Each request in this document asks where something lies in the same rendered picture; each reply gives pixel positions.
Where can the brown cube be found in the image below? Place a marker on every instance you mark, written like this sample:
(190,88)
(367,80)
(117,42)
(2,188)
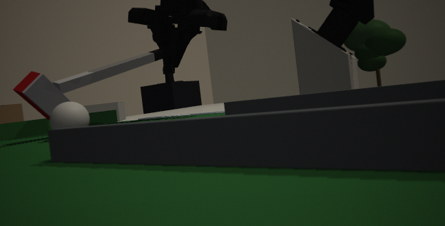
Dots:
(11,113)

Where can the green putting mat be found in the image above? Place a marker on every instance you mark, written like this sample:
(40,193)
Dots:
(37,192)

